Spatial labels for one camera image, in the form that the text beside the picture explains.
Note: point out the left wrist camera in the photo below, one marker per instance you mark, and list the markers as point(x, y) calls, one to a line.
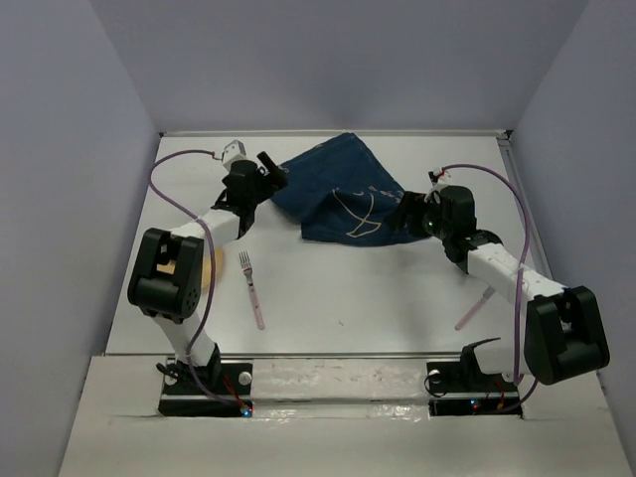
point(232, 152)

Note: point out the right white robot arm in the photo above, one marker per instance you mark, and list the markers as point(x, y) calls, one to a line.
point(563, 334)

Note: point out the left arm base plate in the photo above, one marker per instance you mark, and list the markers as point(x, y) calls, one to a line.
point(226, 396)

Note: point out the pink handled fork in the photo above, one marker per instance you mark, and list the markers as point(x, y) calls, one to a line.
point(247, 271)

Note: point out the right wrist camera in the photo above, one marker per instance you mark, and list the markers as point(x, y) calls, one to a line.
point(439, 179)

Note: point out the pink handled knife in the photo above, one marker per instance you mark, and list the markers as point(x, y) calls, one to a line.
point(487, 294)

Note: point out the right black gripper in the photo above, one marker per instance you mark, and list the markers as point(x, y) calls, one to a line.
point(412, 203)

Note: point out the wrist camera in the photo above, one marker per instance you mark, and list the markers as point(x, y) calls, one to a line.
point(232, 152)
point(439, 179)

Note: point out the yellow plate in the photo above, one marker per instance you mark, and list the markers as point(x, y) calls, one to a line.
point(212, 268)

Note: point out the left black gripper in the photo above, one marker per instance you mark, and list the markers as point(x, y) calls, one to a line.
point(271, 182)

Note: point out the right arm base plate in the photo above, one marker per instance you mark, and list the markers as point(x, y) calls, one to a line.
point(460, 388)

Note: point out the blue fish placemat cloth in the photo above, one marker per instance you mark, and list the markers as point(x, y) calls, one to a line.
point(338, 191)

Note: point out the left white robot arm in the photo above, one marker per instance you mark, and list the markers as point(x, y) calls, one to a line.
point(174, 274)

